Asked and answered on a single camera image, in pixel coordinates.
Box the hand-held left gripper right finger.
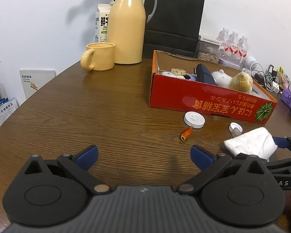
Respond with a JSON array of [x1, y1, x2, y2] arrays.
[[177, 145, 266, 195]]

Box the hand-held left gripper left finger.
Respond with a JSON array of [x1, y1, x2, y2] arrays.
[[24, 145, 111, 196]]

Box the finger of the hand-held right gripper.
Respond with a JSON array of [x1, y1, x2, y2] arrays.
[[272, 134, 291, 156], [263, 156, 291, 174]]

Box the white cloth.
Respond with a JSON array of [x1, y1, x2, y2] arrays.
[[223, 127, 278, 162]]

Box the white round slotted lid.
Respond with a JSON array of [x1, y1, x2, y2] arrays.
[[184, 111, 206, 129]]

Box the red cardboard box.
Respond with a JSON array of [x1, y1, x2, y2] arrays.
[[149, 50, 278, 123]]

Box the yellow white plush toy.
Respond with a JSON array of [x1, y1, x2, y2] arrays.
[[211, 69, 254, 94]]

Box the navy zip case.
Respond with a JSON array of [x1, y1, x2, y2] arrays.
[[193, 63, 217, 85]]

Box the white plastic bottle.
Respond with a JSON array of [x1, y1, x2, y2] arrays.
[[159, 70, 186, 79]]

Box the orange candy wrapper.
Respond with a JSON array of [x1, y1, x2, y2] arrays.
[[180, 126, 193, 141]]

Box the small white cap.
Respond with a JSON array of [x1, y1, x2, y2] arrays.
[[229, 123, 243, 137]]

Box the purple plastic bag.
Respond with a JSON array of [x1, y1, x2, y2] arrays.
[[281, 87, 291, 108]]

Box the colourful snack packet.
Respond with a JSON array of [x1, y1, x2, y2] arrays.
[[278, 67, 290, 89]]

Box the small white desk fan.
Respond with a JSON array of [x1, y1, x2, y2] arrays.
[[242, 56, 257, 74]]

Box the white flat carton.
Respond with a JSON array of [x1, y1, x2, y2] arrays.
[[19, 69, 56, 100]]

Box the yellow mug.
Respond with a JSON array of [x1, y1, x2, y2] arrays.
[[81, 42, 115, 72]]

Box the clear food container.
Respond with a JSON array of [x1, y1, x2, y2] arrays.
[[196, 39, 221, 64]]

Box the flat white card box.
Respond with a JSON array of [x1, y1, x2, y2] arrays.
[[198, 34, 223, 44]]

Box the yellow thermos jug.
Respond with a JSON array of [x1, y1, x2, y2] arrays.
[[107, 0, 158, 65]]

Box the white milk carton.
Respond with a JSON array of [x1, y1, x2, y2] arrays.
[[95, 3, 114, 43]]

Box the black paper bag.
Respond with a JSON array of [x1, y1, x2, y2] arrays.
[[143, 0, 205, 59]]

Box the tangle of cables and chargers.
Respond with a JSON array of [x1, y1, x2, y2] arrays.
[[255, 63, 279, 88]]

